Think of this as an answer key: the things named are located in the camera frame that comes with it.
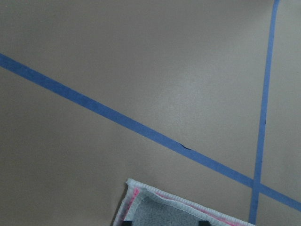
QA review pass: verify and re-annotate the pink and grey towel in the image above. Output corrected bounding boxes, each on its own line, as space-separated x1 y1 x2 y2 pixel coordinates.
112 178 251 226

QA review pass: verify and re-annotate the blue tape line lengthwise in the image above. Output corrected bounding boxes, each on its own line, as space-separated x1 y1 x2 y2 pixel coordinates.
0 53 301 211

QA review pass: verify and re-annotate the blue tape line crosswise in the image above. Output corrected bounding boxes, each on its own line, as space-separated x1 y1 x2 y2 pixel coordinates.
249 0 280 225

